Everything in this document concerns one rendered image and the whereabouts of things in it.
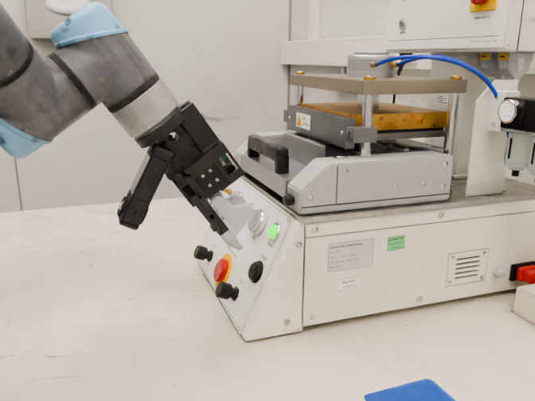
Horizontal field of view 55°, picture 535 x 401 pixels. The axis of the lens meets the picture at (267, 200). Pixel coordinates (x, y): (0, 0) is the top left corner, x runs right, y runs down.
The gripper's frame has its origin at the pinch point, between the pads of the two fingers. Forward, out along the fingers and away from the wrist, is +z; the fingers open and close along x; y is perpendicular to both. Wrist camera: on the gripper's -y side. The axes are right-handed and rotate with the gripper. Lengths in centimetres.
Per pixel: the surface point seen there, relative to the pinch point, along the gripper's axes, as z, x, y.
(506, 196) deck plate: 21.3, -3.9, 39.0
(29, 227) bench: -8, 59, -36
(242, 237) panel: 5.1, 10.4, 1.9
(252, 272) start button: 5.3, -0.6, -0.1
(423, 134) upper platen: 6.7, 2.6, 34.5
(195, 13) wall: -19, 162, 46
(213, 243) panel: 7.7, 21.5, -2.9
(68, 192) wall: 9, 160, -44
